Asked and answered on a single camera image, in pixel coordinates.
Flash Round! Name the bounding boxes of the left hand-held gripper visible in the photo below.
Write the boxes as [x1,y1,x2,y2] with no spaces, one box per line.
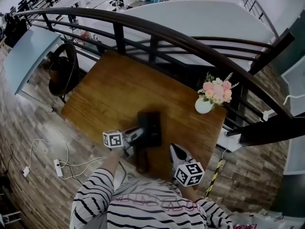
[102,126,145,161]

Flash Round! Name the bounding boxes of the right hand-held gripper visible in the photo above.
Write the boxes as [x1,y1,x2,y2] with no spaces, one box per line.
[169,144,205,187]

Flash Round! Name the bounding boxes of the person's left forearm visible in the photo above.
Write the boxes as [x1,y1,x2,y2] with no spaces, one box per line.
[104,149,124,177]

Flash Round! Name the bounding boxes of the person's right forearm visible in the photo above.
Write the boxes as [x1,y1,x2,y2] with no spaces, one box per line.
[181,185,199,202]

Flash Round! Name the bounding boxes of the black telephone base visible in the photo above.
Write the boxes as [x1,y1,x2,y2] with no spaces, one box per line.
[137,111,163,148]

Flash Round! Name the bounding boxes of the yellow black striped strip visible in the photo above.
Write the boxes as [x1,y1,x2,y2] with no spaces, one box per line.
[204,151,224,200]

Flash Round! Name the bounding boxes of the white plinth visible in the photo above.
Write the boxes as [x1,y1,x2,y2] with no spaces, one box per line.
[215,125,243,154]

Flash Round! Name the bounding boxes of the white round vase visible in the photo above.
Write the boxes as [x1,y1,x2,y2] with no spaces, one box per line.
[194,96,214,115]

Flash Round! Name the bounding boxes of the striped shirt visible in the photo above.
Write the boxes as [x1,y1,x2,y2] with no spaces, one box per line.
[70,168,233,229]

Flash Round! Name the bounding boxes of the white vase with pink flowers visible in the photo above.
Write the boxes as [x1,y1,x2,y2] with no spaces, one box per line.
[197,72,240,111]

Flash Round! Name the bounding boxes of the white power strip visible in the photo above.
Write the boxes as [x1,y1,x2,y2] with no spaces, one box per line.
[53,159,63,177]

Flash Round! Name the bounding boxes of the black round-back chair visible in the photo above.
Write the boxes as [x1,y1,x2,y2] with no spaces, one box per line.
[48,42,79,104]

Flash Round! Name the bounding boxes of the white plug on railing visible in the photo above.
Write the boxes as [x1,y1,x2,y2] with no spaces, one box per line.
[262,110,277,122]

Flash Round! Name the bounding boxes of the white bag with red print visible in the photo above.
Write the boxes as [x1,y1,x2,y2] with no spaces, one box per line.
[230,211,284,229]

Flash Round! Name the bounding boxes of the dark curved railing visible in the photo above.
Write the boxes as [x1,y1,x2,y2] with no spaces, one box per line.
[14,7,305,147]

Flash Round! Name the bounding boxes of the light blue table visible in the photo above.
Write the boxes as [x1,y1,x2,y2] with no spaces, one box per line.
[4,27,61,95]

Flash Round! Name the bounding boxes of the black cabinet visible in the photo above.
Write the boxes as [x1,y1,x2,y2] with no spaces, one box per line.
[4,15,28,47]

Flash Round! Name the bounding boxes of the black stair railing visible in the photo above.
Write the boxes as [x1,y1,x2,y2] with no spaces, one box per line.
[242,0,279,38]

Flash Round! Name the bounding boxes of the white power strip cables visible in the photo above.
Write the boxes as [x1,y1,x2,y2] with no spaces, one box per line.
[59,156,108,180]

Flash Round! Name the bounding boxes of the white adapter cable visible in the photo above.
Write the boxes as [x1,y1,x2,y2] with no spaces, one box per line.
[28,138,70,170]

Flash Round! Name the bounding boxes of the thin black floor cable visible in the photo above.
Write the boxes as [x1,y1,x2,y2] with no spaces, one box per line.
[4,144,22,174]

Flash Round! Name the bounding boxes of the white hanging cable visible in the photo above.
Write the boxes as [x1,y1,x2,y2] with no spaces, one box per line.
[283,93,305,106]

